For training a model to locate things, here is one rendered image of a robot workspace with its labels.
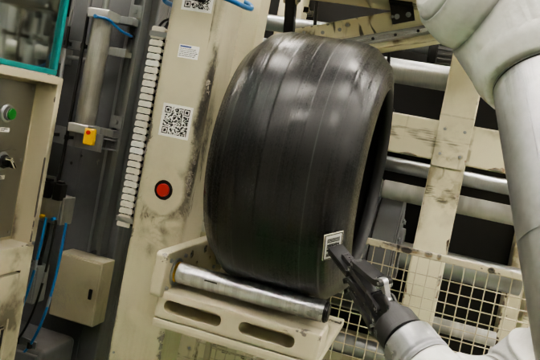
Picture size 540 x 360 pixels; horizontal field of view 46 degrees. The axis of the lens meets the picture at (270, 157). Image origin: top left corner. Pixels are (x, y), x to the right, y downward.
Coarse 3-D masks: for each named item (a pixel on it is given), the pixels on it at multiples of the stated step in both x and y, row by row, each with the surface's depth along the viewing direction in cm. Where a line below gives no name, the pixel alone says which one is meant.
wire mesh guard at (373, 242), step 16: (368, 240) 172; (384, 256) 172; (432, 256) 168; (448, 256) 167; (224, 272) 184; (416, 272) 170; (496, 272) 163; (512, 272) 162; (400, 288) 170; (432, 288) 168; (480, 288) 165; (352, 304) 174; (432, 304) 168; (448, 304) 167; (496, 304) 164; (464, 320) 166; (512, 320) 163; (208, 352) 185; (224, 352) 184; (336, 352) 175
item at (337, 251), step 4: (340, 244) 119; (332, 248) 118; (336, 248) 118; (340, 248) 118; (344, 248) 118; (332, 252) 117; (336, 252) 117; (340, 252) 117; (344, 252) 117; (336, 256) 116; (340, 256) 116; (336, 260) 116; (340, 260) 115; (340, 264) 115; (344, 264) 114; (344, 268) 113; (348, 272) 113
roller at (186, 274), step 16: (176, 272) 135; (192, 272) 135; (208, 272) 134; (208, 288) 134; (224, 288) 132; (240, 288) 131; (256, 288) 131; (272, 288) 131; (256, 304) 131; (272, 304) 129; (288, 304) 128; (304, 304) 128; (320, 304) 127; (320, 320) 127
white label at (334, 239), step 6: (330, 234) 117; (336, 234) 117; (342, 234) 118; (324, 240) 117; (330, 240) 118; (336, 240) 118; (324, 246) 118; (330, 246) 118; (324, 252) 118; (324, 258) 119; (330, 258) 120
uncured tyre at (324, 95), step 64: (256, 64) 124; (320, 64) 123; (384, 64) 131; (256, 128) 118; (320, 128) 115; (384, 128) 155; (256, 192) 118; (320, 192) 114; (256, 256) 124; (320, 256) 119
